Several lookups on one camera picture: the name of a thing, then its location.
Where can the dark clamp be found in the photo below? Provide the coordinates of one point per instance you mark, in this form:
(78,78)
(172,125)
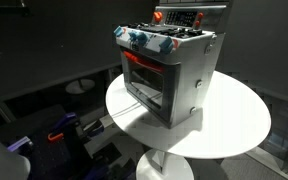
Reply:
(94,128)

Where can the round white table base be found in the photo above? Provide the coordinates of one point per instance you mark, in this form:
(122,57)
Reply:
(164,168)

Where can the round white table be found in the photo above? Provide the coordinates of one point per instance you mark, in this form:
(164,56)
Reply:
(230,120)

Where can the small orange round button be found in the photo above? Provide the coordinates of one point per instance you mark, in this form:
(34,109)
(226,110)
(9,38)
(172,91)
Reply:
(200,15)
(197,23)

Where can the purple clamp with orange trigger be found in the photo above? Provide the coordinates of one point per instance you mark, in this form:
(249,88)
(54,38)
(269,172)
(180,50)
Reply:
(65,120)

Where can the white rounded object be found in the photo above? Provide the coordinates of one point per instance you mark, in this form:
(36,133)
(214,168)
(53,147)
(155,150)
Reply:
(0,160)

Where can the grey oven door with window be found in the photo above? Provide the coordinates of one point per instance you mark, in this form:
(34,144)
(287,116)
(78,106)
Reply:
(147,90)

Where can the small round pedestal base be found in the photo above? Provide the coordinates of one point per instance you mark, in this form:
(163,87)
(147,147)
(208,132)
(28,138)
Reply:
(80,86)

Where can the blue stove knob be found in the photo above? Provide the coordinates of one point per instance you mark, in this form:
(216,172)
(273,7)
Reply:
(166,44)
(133,35)
(142,38)
(118,31)

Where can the grey toy kitchen stove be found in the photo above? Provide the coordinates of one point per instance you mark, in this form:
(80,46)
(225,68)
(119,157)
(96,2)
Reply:
(187,76)

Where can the large orange dial knob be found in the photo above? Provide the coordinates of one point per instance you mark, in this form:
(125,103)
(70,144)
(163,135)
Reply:
(158,16)

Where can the black keypad panel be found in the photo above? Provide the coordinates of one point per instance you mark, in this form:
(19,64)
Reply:
(181,18)

